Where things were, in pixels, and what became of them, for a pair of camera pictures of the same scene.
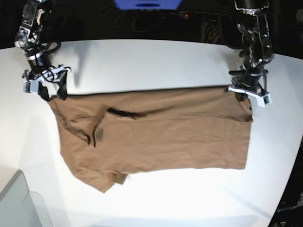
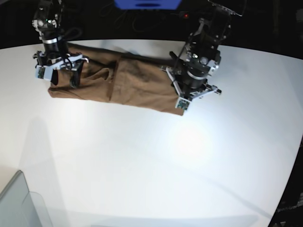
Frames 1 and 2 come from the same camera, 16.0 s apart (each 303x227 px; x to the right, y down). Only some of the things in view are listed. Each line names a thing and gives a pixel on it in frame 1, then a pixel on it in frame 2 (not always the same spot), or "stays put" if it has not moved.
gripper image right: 252,82 -> 189,86
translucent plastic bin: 19,207 stays put
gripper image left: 34,85 -> 56,56
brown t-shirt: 107,136 -> 111,77
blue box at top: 147,4 stays put
